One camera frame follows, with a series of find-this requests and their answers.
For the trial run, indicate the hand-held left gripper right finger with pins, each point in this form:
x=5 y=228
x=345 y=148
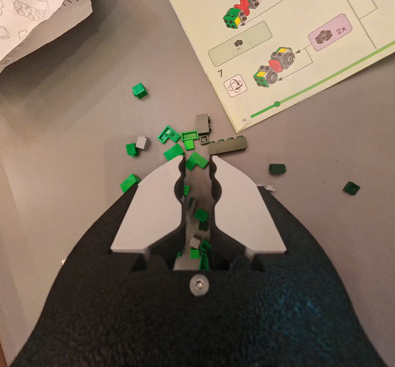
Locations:
x=250 y=215

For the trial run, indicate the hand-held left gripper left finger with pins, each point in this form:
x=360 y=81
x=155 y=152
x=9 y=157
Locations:
x=148 y=212

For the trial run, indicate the pile of small bricks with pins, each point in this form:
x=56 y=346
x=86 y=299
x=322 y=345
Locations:
x=187 y=136

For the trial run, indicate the dark green long brick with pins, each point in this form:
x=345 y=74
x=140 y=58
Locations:
x=228 y=148

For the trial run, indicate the pale green instruction booklet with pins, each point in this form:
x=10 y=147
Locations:
x=308 y=9

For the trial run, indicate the white printed paper bag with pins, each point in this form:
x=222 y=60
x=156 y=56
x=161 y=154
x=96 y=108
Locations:
x=27 y=27

